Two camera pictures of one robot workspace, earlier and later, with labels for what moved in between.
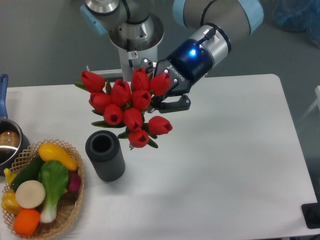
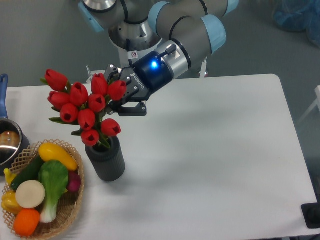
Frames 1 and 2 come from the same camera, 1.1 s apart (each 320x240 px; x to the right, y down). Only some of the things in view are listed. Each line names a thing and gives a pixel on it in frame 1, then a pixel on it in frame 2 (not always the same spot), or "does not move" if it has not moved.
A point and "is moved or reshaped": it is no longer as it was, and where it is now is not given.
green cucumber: [31, 173] does not move
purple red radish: [74, 181] does not move
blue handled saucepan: [14, 141] does not move
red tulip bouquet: [123, 106] is moved or reshaped
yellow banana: [9, 176] does not move
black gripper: [187, 63] to [148, 75]
